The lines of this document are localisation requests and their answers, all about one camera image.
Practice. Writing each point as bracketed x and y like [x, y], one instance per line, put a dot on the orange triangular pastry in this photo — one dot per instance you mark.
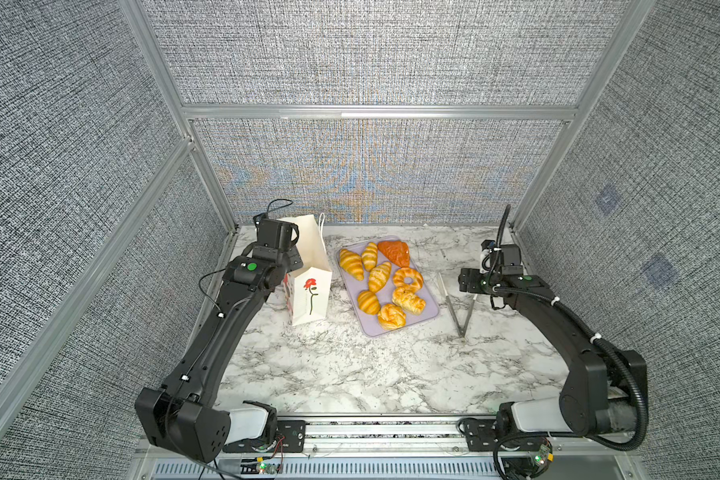
[396, 251]

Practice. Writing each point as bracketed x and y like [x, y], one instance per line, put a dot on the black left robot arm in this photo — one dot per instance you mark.
[179, 415]

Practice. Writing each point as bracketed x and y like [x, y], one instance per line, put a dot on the striped croissant far left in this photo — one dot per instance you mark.
[352, 264]

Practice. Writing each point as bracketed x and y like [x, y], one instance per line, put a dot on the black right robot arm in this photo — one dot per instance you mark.
[605, 394]

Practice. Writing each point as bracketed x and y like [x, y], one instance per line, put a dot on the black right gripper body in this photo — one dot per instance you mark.
[477, 282]

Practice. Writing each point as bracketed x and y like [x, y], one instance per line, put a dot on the braided loaf pastry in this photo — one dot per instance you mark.
[408, 300]

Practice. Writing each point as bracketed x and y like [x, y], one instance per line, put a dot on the golden croissant middle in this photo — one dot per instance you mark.
[379, 276]

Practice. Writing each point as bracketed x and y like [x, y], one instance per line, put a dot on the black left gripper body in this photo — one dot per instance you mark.
[294, 260]

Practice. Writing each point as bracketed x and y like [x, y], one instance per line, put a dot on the ring shaped braided bread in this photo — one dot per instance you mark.
[407, 277]

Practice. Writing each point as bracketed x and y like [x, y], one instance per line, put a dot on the flaky knot pastry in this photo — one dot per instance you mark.
[391, 317]

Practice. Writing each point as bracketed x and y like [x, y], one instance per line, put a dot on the lilac plastic tray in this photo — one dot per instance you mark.
[369, 323]

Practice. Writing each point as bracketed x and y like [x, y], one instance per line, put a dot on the striped croissant near left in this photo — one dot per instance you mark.
[368, 302]

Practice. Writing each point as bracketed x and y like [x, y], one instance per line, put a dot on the striped croissant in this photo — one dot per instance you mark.
[368, 302]
[352, 264]

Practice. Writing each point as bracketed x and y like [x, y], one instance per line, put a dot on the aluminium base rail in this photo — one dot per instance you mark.
[345, 447]

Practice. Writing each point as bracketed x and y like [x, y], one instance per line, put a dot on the small golden bread roll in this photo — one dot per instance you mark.
[369, 257]

